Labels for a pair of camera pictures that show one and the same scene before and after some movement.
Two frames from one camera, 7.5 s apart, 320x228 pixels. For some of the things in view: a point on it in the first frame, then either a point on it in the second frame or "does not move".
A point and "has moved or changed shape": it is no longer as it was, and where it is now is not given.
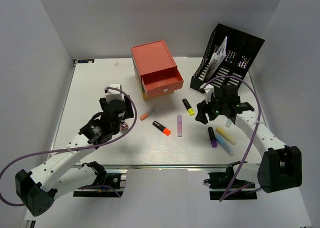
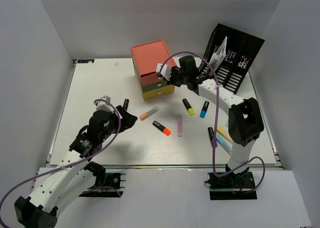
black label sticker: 85,60 does not move
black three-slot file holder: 241,50 does not move
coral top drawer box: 157,67 has moved or changed shape
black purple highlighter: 212,137 does not move
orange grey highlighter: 145,115 does not move
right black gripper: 202,108 → 173,70
